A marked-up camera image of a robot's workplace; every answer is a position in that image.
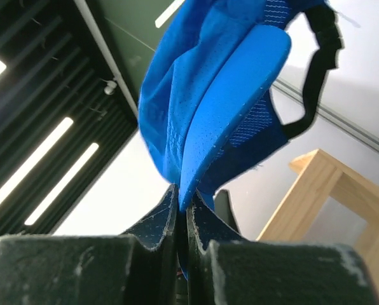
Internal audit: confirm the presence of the blue cap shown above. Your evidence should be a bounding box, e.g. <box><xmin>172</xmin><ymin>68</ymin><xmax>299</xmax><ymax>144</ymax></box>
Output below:
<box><xmin>137</xmin><ymin>0</ymin><xmax>346</xmax><ymax>280</ymax></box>

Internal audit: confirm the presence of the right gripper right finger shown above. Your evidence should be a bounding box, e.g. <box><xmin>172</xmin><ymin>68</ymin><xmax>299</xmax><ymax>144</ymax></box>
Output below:
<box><xmin>186</xmin><ymin>195</ymin><xmax>379</xmax><ymax>304</ymax></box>

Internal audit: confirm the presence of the wooden shelf box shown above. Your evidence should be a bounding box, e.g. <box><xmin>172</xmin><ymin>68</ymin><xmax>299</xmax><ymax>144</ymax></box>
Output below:
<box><xmin>257</xmin><ymin>149</ymin><xmax>379</xmax><ymax>292</ymax></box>

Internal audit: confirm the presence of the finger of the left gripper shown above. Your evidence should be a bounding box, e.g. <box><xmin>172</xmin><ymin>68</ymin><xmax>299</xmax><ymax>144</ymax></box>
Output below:
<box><xmin>214</xmin><ymin>189</ymin><xmax>240</xmax><ymax>233</ymax></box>

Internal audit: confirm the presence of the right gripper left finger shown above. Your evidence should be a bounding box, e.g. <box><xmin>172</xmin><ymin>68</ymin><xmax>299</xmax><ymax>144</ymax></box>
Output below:
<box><xmin>0</xmin><ymin>185</ymin><xmax>178</xmax><ymax>304</ymax></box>

